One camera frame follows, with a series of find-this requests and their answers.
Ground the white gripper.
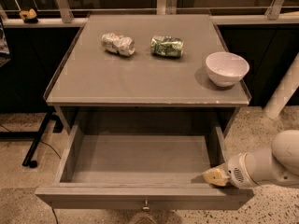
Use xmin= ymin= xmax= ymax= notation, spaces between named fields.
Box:
xmin=203 ymin=153 xmax=257 ymax=189

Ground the grey top drawer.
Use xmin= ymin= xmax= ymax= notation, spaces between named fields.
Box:
xmin=35 ymin=109 xmax=255 ymax=213

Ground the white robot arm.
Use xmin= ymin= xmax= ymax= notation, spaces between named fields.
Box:
xmin=203 ymin=130 xmax=299 ymax=189

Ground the grey drawer cabinet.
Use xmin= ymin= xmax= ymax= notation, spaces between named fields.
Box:
xmin=45 ymin=14 xmax=250 ymax=128

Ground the white bowl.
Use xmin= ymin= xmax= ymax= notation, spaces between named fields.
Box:
xmin=205 ymin=51 xmax=249 ymax=87

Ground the crushed green can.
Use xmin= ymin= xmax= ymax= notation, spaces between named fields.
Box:
xmin=150 ymin=35 xmax=184 ymax=58

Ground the crushed silver can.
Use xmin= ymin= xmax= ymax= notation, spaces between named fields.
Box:
xmin=101 ymin=33 xmax=135 ymax=57

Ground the black table leg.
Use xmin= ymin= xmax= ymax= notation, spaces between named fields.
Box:
xmin=22 ymin=111 xmax=52 ymax=167

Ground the yellow black object on ledge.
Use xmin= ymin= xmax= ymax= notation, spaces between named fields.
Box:
xmin=19 ymin=8 xmax=38 ymax=23

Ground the white diagonal post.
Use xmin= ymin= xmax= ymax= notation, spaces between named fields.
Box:
xmin=263 ymin=53 xmax=299 ymax=119

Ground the black cable on floor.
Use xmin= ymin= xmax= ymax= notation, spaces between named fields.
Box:
xmin=0 ymin=123 xmax=63 ymax=224

